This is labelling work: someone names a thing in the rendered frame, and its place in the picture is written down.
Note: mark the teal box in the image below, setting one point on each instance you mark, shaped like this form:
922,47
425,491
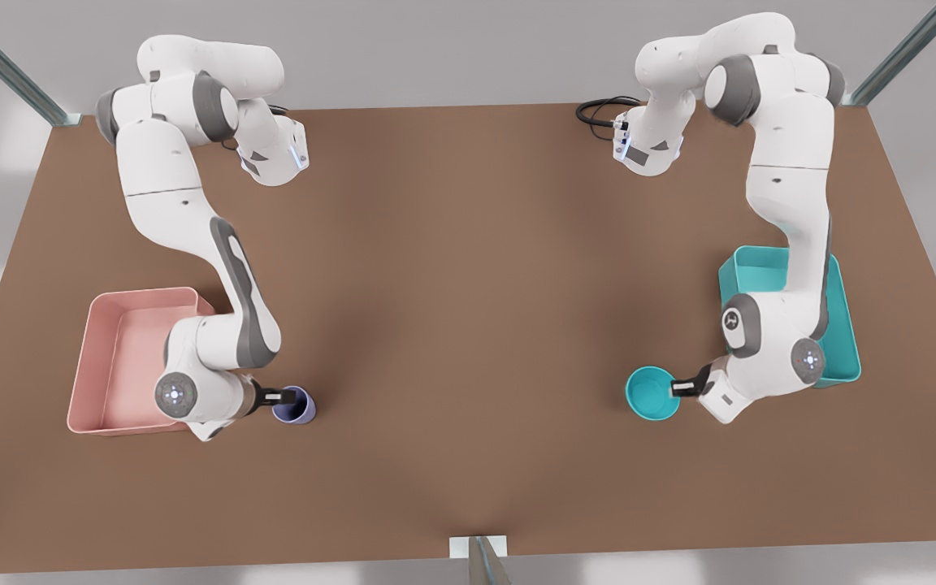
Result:
764,272

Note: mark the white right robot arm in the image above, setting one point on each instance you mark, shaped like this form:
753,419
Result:
159,187

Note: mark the purple cup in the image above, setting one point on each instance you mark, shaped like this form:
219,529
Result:
296,405

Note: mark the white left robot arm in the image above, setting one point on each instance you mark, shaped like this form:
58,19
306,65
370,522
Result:
789,195

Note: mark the pink box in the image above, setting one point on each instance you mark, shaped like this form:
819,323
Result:
123,357

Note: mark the teal bowl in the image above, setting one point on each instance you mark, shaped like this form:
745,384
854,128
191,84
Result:
652,392

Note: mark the silver frame post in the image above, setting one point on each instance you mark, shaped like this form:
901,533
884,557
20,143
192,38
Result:
484,561
907,53
5,65

